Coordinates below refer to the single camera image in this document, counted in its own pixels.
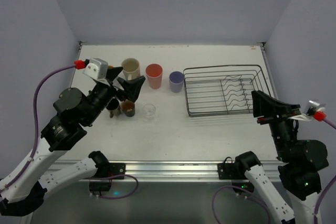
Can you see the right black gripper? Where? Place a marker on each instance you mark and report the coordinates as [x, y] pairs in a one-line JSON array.
[[274, 117]]

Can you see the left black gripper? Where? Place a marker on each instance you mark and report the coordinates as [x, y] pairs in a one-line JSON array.
[[114, 85]]

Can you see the beige patterned mug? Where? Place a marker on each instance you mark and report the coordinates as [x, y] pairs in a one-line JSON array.
[[131, 68]]

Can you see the pink plastic cup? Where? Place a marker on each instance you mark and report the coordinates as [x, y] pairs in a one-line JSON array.
[[154, 73]]

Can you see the clear glass cup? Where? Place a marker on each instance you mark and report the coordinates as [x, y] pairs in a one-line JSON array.
[[149, 112]]

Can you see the lavender plastic cup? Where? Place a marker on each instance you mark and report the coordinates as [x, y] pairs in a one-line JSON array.
[[176, 81]]

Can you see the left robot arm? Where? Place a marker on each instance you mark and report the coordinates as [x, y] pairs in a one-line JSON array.
[[26, 188]]

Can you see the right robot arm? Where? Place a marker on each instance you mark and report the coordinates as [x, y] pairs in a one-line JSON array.
[[303, 159]]

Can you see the right controller box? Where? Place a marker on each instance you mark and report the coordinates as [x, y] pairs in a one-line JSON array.
[[243, 189]]

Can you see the controller box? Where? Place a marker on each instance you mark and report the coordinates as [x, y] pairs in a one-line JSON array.
[[243, 189], [99, 188]]

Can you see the left controller box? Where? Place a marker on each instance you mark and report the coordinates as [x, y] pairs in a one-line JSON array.
[[99, 188]]

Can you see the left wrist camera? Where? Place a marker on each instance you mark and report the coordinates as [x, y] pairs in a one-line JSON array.
[[96, 69]]

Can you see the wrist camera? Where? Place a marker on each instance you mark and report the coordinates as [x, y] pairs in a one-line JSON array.
[[314, 111], [96, 69]]

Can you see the wire dish rack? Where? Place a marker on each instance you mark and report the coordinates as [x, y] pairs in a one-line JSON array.
[[223, 89]]

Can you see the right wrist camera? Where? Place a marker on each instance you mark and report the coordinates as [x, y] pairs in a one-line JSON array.
[[314, 111]]

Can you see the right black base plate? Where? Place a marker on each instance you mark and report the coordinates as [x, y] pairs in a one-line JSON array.
[[233, 169]]

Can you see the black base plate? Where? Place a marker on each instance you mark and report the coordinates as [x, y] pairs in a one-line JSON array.
[[233, 169], [117, 170]]

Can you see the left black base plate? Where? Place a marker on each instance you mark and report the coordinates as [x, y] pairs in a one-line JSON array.
[[117, 170]]

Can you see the aluminium mounting rail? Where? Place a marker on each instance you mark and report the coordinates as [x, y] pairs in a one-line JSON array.
[[174, 171]]

